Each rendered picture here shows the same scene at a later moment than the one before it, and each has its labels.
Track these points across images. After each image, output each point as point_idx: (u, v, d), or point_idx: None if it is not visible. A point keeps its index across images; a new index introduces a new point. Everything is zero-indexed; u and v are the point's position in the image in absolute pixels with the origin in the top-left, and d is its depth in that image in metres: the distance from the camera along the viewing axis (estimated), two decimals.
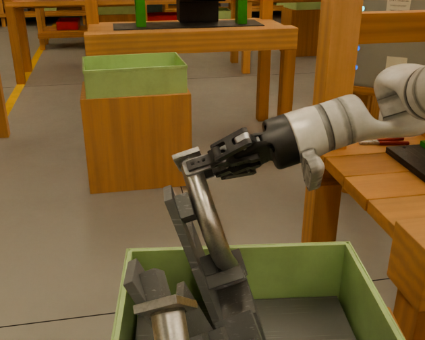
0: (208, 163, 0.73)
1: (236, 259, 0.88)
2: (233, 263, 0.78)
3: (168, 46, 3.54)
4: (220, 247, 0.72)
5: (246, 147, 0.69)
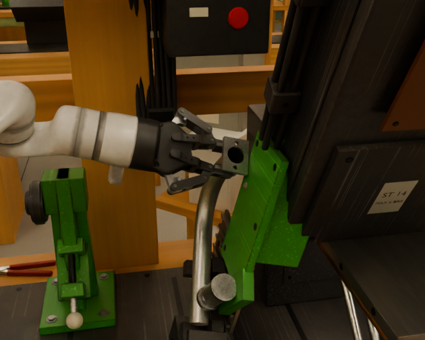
0: (214, 149, 0.77)
1: (191, 292, 0.80)
2: (194, 236, 0.85)
3: None
4: None
5: (179, 121, 0.78)
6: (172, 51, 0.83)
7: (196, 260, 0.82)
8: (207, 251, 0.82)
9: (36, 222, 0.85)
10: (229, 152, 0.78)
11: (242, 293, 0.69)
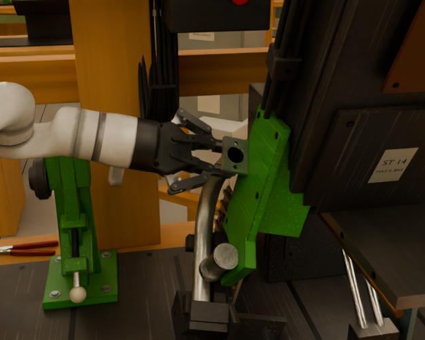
0: (214, 149, 0.77)
1: (193, 293, 0.80)
2: (195, 237, 0.85)
3: None
4: None
5: (179, 122, 0.78)
6: (175, 27, 0.84)
7: (197, 261, 0.81)
8: (208, 252, 0.82)
9: (40, 197, 0.86)
10: (229, 152, 0.78)
11: (244, 262, 0.70)
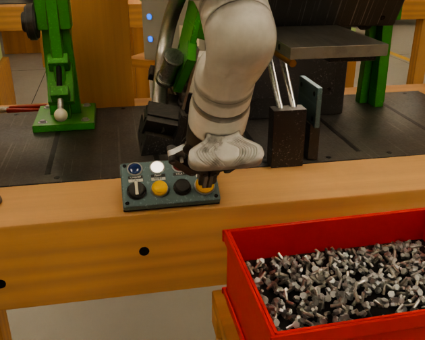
0: (208, 171, 0.76)
1: (152, 101, 1.00)
2: (155, 66, 1.05)
3: None
4: None
5: (177, 162, 0.70)
6: None
7: (156, 79, 1.02)
8: None
9: (30, 35, 1.06)
10: None
11: (187, 56, 0.90)
